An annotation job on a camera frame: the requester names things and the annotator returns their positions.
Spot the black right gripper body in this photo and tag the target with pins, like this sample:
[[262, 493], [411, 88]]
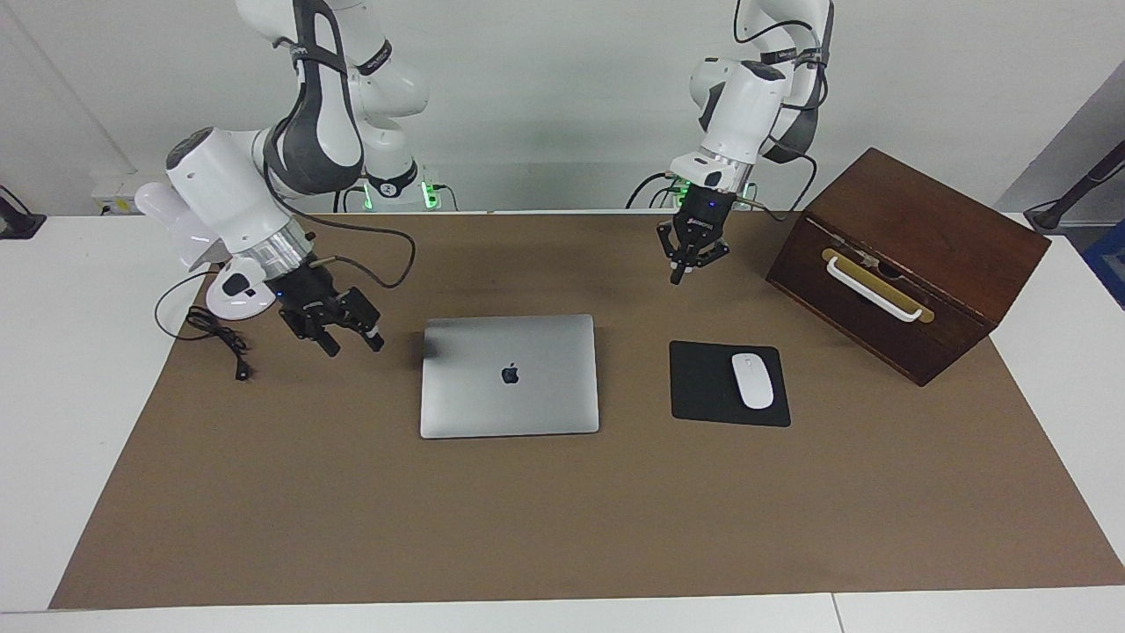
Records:
[[315, 299]]

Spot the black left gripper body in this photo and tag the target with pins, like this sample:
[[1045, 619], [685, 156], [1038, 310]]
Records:
[[703, 213]]

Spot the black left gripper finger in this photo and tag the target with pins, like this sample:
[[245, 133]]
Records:
[[677, 251], [710, 251]]

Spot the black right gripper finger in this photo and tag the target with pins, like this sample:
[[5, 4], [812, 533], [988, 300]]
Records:
[[362, 316], [315, 332]]

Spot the silver laptop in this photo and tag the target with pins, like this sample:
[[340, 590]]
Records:
[[510, 409]]

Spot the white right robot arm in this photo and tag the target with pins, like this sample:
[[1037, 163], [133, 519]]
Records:
[[220, 185]]

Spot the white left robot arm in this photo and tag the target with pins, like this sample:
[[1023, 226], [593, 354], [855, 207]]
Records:
[[747, 105]]

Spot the black mouse pad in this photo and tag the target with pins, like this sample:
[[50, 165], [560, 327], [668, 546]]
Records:
[[703, 387]]

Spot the white computer mouse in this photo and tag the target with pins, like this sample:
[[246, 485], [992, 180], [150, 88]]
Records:
[[752, 381]]

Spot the white desk lamp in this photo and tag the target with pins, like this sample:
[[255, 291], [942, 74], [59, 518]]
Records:
[[163, 207]]

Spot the white power strip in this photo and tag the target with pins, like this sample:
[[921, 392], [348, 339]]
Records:
[[110, 189]]

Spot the brown paper table mat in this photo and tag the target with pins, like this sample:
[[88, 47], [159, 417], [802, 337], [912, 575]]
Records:
[[527, 527]]

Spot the dark brown wooden box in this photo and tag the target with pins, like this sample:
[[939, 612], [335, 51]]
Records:
[[993, 281]]

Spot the small black stand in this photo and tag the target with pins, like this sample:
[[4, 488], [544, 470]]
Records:
[[18, 227]]

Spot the black stand with pole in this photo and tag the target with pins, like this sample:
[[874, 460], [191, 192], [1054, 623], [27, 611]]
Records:
[[1050, 215]]

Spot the blue object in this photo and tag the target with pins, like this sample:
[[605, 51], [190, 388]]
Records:
[[1109, 259]]

